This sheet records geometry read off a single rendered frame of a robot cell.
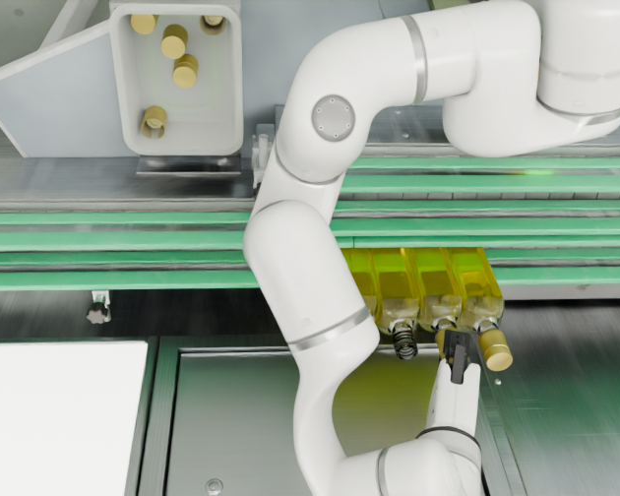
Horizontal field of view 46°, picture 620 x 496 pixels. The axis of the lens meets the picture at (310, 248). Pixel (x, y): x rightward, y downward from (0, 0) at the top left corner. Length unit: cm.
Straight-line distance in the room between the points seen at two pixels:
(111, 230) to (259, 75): 32
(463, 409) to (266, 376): 35
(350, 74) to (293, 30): 46
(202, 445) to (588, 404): 57
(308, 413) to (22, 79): 72
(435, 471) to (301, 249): 23
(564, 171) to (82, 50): 72
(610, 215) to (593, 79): 43
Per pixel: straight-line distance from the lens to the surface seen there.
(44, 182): 119
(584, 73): 79
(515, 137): 78
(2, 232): 112
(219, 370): 109
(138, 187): 114
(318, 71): 66
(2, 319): 129
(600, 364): 126
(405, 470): 70
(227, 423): 103
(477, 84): 74
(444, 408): 84
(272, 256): 66
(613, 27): 78
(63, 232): 110
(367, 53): 68
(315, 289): 66
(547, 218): 114
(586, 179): 110
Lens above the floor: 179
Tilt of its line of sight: 52 degrees down
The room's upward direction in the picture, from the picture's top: 174 degrees clockwise
